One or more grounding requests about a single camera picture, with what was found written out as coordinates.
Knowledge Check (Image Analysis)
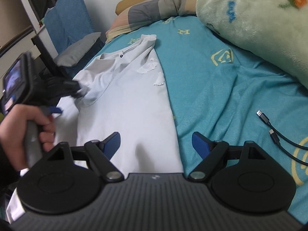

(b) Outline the white shirt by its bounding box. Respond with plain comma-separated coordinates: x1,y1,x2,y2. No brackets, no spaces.
4,34,185,223

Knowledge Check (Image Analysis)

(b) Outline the left hand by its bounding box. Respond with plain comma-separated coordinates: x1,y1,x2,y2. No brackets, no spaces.
1,104,55,171

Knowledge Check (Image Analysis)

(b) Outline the beige cabinet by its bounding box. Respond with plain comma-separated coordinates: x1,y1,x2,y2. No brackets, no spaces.
1,0,40,76

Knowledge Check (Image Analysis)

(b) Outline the grey seat cushion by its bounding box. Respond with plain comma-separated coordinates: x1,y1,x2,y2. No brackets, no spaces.
54,32,101,67

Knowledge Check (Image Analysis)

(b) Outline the teal patterned bed sheet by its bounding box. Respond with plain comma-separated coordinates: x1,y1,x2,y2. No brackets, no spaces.
102,16,307,223

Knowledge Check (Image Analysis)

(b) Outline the blue covered chair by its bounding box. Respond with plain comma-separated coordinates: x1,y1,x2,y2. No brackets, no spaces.
32,0,104,78

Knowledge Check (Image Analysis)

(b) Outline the light green fleece blanket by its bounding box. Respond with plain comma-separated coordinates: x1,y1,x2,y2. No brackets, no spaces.
196,0,307,87

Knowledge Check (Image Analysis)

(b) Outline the striped grey beige pillow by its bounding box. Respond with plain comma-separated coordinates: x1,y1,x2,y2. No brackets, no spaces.
106,0,197,43

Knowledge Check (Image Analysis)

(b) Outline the black usb cable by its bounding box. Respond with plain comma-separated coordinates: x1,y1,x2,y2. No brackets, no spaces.
269,129,308,167
256,109,308,151

